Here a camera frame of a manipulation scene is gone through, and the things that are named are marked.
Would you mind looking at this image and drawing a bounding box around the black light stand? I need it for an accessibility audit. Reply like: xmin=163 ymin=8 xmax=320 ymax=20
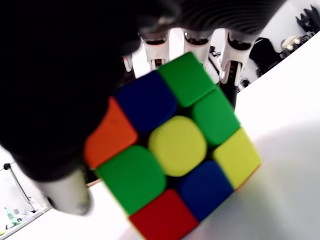
xmin=2 ymin=162 xmax=37 ymax=214

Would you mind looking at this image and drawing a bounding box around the multicoloured Rubik's cube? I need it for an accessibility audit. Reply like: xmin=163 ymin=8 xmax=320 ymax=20
xmin=83 ymin=51 xmax=262 ymax=240

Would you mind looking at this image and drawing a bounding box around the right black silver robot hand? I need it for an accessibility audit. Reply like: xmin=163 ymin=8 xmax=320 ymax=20
xmin=0 ymin=0 xmax=288 ymax=216

